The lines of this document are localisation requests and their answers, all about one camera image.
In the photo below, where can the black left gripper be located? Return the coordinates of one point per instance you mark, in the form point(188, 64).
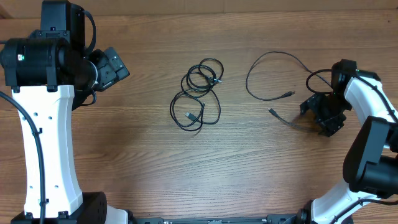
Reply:
point(107, 74)

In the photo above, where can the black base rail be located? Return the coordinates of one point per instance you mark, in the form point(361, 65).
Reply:
point(269, 219)

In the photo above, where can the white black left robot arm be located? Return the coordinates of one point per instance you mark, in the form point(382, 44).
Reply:
point(49, 79)

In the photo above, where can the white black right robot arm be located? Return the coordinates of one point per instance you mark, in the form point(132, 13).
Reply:
point(368, 175)

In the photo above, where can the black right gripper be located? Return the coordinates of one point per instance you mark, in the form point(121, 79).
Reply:
point(325, 115)

